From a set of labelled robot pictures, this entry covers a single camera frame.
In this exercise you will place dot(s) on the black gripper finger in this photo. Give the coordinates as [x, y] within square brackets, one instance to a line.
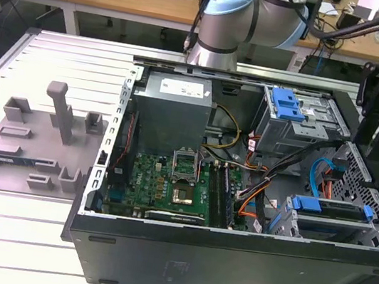
[373, 128]

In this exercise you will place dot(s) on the hard disk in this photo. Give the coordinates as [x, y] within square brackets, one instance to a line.
[306, 203]

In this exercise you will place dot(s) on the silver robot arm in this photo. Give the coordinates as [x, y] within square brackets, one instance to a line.
[230, 22]

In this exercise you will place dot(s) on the grey disk bay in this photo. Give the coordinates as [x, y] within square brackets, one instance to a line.
[335, 221]

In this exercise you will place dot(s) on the small black box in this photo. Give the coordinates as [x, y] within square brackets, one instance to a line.
[344, 20]

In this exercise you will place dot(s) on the grey drive cage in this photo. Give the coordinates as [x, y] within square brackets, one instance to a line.
[283, 139]

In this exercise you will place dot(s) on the blue drive latch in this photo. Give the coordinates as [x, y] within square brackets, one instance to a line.
[284, 103]

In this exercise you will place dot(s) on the black RAM slot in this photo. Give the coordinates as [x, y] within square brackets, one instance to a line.
[215, 196]
[228, 198]

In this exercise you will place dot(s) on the CPU socket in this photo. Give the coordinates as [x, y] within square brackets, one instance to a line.
[183, 195]

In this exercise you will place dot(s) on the grey power supply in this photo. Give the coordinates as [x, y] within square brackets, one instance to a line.
[167, 124]

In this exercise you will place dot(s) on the black graphics card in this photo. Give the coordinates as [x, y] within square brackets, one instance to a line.
[177, 218]

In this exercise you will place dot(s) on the black PC case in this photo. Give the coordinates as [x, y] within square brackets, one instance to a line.
[192, 261]

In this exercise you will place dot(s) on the green motherboard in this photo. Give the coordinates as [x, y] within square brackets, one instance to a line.
[146, 185]

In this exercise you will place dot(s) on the black case fan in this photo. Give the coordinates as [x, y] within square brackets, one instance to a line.
[128, 132]

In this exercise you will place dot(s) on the wooden desk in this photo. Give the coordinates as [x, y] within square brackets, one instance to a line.
[143, 1]

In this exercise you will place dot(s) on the grey parts rack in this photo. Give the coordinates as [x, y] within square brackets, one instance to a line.
[30, 145]

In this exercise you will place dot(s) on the dark RAM stick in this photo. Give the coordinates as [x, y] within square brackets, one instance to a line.
[13, 160]

